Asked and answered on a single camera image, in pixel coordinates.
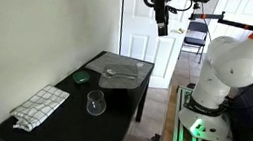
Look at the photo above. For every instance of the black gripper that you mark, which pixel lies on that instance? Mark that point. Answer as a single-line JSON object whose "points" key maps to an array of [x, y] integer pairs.
{"points": [[162, 1]]}

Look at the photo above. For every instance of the silver spoon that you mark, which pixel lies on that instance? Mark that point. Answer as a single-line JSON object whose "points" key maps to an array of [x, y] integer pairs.
{"points": [[110, 71]]}

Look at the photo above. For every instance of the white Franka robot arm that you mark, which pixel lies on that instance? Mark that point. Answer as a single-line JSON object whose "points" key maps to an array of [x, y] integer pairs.
{"points": [[232, 62]]}

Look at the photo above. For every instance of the grey woven placemat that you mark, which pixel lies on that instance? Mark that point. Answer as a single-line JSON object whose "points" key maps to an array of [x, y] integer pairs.
{"points": [[114, 59]]}

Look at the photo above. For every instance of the white panel door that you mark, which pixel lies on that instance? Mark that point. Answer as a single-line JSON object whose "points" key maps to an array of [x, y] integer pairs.
{"points": [[137, 42]]}

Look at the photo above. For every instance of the dark folding chair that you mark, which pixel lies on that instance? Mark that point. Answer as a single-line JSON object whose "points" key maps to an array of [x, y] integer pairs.
{"points": [[194, 41]]}

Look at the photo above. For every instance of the grey quilted pot holder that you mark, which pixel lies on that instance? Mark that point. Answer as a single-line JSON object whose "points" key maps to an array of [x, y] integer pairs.
{"points": [[119, 81]]}

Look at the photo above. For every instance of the green round lid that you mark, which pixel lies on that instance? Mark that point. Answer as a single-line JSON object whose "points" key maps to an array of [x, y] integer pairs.
{"points": [[81, 77]]}

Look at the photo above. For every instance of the wooden bench board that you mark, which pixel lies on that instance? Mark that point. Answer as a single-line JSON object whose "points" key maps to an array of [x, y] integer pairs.
{"points": [[168, 127]]}

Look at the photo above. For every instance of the clear drinking glass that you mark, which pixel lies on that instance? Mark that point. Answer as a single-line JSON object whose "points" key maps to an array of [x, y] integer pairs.
{"points": [[95, 104]]}

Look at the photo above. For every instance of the black wooden table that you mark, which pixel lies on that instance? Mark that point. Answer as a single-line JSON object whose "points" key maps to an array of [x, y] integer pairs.
{"points": [[91, 126]]}

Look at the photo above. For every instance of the white checkered dish towel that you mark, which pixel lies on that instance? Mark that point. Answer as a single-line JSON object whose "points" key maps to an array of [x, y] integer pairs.
{"points": [[40, 106]]}

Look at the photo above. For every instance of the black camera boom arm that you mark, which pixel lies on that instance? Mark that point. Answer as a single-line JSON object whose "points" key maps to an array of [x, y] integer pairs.
{"points": [[208, 16]]}

